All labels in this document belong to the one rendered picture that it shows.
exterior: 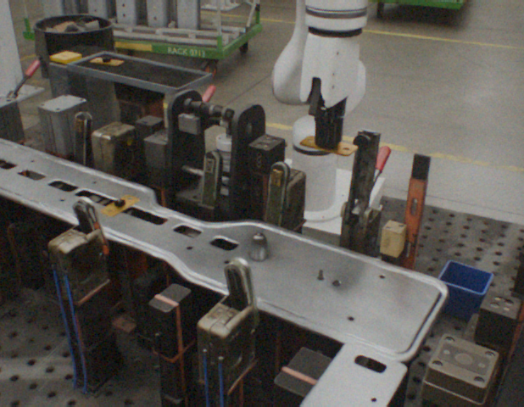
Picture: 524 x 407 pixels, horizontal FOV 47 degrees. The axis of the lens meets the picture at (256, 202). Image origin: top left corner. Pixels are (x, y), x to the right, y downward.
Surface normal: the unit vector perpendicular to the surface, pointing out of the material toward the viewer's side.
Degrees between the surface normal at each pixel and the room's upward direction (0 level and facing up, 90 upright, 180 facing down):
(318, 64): 84
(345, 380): 0
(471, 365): 0
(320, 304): 0
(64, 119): 90
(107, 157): 90
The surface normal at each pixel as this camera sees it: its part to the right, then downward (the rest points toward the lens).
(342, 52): 0.77, 0.29
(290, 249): 0.00, -0.87
